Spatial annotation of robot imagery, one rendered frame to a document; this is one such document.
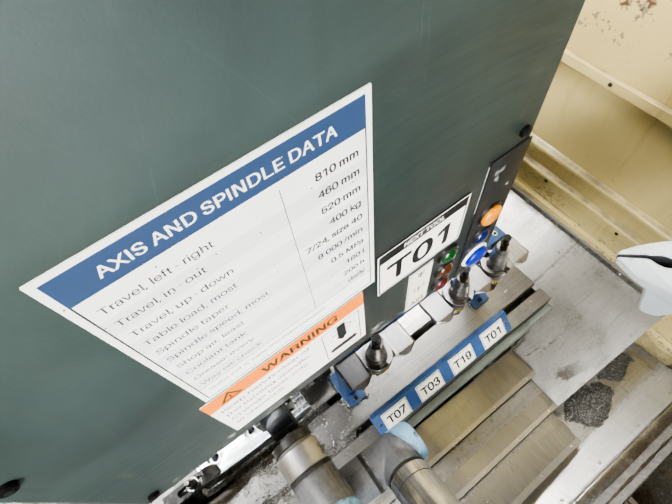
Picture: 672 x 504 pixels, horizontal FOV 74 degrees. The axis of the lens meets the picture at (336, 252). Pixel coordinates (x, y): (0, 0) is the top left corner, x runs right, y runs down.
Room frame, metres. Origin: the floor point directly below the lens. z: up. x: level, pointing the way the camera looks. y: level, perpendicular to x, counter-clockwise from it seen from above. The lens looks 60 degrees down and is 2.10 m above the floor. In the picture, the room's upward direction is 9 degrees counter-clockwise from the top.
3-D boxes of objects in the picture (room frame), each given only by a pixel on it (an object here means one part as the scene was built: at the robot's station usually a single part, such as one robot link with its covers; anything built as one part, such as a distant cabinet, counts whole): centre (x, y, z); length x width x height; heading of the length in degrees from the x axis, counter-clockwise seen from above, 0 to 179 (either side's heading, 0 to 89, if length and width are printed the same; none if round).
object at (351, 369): (0.23, 0.00, 1.21); 0.07 x 0.05 x 0.01; 28
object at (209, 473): (0.10, 0.40, 0.97); 0.13 x 0.03 x 0.15; 118
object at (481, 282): (0.39, -0.29, 1.21); 0.07 x 0.05 x 0.01; 28
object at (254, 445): (0.26, 0.30, 0.97); 0.29 x 0.23 x 0.05; 118
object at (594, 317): (0.57, -0.37, 0.75); 0.89 x 0.70 x 0.26; 28
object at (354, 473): (0.02, 0.06, 1.21); 0.11 x 0.08 x 0.11; 117
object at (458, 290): (0.36, -0.24, 1.26); 0.04 x 0.04 x 0.07
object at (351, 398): (0.28, 0.03, 1.05); 0.10 x 0.05 x 0.30; 28
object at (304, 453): (0.08, 0.11, 1.31); 0.08 x 0.05 x 0.08; 118
